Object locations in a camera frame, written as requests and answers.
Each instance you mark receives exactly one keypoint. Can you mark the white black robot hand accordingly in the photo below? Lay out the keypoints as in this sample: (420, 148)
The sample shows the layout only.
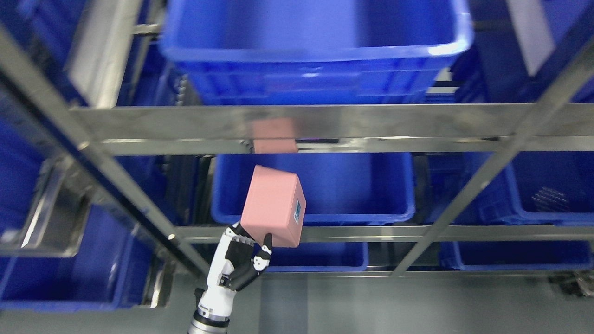
(235, 265)

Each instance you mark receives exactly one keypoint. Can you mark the pink plastic storage box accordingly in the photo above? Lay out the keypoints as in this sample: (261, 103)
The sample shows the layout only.
(276, 205)

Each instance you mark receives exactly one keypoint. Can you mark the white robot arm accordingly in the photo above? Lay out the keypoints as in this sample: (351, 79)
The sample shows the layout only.
(204, 325)

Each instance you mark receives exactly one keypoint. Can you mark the blue bin middle shelf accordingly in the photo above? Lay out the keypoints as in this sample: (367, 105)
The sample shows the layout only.
(340, 189)

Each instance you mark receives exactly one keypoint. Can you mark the blue bin shelf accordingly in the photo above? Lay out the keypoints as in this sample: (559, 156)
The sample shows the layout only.
(536, 188)
(262, 52)
(340, 189)

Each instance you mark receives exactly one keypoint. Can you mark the steel shelf rack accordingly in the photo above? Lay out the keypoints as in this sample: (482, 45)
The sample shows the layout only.
(52, 116)

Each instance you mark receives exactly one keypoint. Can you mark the blue bin top shelf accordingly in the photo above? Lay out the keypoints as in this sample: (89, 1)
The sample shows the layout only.
(262, 52)

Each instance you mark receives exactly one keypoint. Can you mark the blue bin right shelf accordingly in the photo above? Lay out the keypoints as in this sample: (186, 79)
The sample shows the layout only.
(536, 188)

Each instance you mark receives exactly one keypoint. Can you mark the blue bin bottom centre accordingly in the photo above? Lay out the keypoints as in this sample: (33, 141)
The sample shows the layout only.
(321, 257)

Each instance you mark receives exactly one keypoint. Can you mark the blue bin bottom left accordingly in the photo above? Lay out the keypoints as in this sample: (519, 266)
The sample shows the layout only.
(109, 272)

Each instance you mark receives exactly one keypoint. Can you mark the blue bin bottom right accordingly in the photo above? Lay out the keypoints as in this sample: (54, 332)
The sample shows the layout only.
(516, 255)

